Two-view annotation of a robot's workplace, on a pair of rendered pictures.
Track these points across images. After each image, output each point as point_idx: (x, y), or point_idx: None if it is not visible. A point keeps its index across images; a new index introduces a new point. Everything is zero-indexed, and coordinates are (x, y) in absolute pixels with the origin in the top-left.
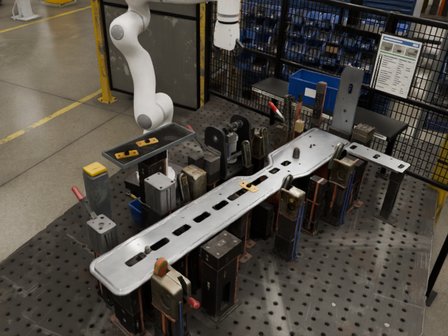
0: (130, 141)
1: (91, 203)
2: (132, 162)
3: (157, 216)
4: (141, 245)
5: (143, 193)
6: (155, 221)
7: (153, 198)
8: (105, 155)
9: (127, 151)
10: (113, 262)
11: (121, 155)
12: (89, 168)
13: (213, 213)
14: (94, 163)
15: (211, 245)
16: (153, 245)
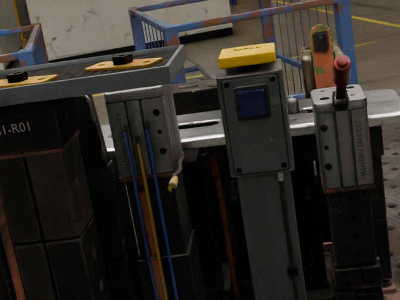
0: (41, 86)
1: (290, 179)
2: (150, 52)
3: (180, 174)
4: (292, 118)
5: (93, 266)
6: (183, 203)
7: (172, 121)
8: (172, 62)
9: (114, 56)
10: (367, 109)
11: (137, 62)
12: (260, 49)
13: (109, 133)
14: (229, 56)
15: (205, 86)
16: (199, 292)
